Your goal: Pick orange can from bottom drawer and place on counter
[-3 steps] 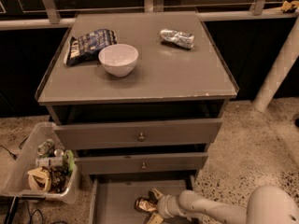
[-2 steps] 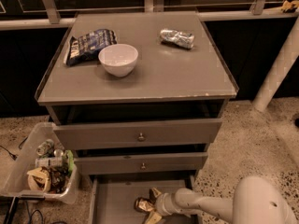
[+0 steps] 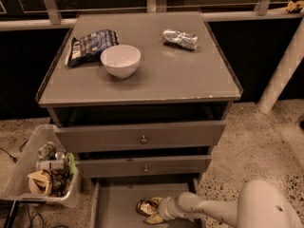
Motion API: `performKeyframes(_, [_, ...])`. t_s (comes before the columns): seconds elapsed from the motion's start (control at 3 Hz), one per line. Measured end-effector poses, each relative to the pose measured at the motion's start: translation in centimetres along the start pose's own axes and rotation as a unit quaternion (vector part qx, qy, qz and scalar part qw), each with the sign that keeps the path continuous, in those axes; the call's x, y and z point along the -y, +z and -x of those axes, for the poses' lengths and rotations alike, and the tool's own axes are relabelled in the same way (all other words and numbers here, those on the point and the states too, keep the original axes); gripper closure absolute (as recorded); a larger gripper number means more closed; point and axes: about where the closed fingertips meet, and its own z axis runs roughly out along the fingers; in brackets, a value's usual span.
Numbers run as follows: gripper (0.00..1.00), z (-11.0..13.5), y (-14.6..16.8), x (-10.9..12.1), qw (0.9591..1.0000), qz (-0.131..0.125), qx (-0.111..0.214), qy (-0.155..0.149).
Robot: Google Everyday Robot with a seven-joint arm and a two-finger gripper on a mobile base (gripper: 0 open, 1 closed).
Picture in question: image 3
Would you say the yellow wrapper in bin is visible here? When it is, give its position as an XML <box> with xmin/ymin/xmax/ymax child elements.
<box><xmin>28</xmin><ymin>170</ymin><xmax>52</xmax><ymax>196</ymax></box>

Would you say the grey drawer cabinet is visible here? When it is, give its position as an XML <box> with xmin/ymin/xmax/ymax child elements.
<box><xmin>35</xmin><ymin>10</ymin><xmax>244</xmax><ymax>228</ymax></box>

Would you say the yellow object on railing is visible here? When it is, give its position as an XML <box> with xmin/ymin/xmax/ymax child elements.
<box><xmin>286</xmin><ymin>0</ymin><xmax>304</xmax><ymax>13</ymax></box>

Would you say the black floor cable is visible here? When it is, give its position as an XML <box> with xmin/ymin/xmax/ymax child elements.
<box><xmin>0</xmin><ymin>138</ymin><xmax>29</xmax><ymax>164</ymax></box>

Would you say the grey middle drawer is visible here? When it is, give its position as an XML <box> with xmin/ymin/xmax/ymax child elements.
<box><xmin>75</xmin><ymin>155</ymin><xmax>211</xmax><ymax>178</ymax></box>

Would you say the crushed silver can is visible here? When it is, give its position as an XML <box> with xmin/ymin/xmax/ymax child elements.
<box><xmin>162</xmin><ymin>29</ymin><xmax>199</xmax><ymax>50</ymax></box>

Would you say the metal railing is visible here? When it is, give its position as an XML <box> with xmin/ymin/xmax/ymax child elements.
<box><xmin>0</xmin><ymin>0</ymin><xmax>303</xmax><ymax>31</ymax></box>

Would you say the white slanted post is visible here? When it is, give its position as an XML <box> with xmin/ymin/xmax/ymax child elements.
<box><xmin>256</xmin><ymin>18</ymin><xmax>304</xmax><ymax>114</ymax></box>

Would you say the blue chip bag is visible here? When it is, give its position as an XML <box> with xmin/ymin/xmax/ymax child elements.
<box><xmin>65</xmin><ymin>29</ymin><xmax>119</xmax><ymax>68</ymax></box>

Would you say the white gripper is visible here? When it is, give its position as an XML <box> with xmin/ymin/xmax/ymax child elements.
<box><xmin>144</xmin><ymin>197</ymin><xmax>179</xmax><ymax>225</ymax></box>

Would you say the clear plastic bin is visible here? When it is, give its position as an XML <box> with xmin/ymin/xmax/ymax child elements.
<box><xmin>4</xmin><ymin>124</ymin><xmax>82</xmax><ymax>208</ymax></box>

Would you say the white ceramic bowl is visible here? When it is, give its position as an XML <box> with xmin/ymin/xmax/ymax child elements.
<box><xmin>101</xmin><ymin>45</ymin><xmax>141</xmax><ymax>79</ymax></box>

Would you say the grey bottom drawer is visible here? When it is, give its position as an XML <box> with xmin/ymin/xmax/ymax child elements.
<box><xmin>89</xmin><ymin>177</ymin><xmax>205</xmax><ymax>228</ymax></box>

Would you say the grey drawer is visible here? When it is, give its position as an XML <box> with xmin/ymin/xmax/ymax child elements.
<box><xmin>54</xmin><ymin>121</ymin><xmax>225</xmax><ymax>153</ymax></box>
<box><xmin>75</xmin><ymin>155</ymin><xmax>211</xmax><ymax>178</ymax></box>
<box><xmin>89</xmin><ymin>177</ymin><xmax>205</xmax><ymax>228</ymax></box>

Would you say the silver can in bin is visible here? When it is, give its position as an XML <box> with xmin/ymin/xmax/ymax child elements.
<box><xmin>36</xmin><ymin>160</ymin><xmax>65</xmax><ymax>170</ymax></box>

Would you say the crushed orange can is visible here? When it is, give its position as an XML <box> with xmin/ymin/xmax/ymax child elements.
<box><xmin>137</xmin><ymin>199</ymin><xmax>158</xmax><ymax>216</ymax></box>

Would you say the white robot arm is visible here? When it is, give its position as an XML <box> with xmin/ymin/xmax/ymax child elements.
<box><xmin>145</xmin><ymin>180</ymin><xmax>303</xmax><ymax>228</ymax></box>

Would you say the green can in bin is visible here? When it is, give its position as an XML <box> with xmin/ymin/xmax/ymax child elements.
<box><xmin>37</xmin><ymin>142</ymin><xmax>55</xmax><ymax>161</ymax></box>

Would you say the grey top drawer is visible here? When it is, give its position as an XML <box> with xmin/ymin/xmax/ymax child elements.
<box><xmin>54</xmin><ymin>121</ymin><xmax>225</xmax><ymax>153</ymax></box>

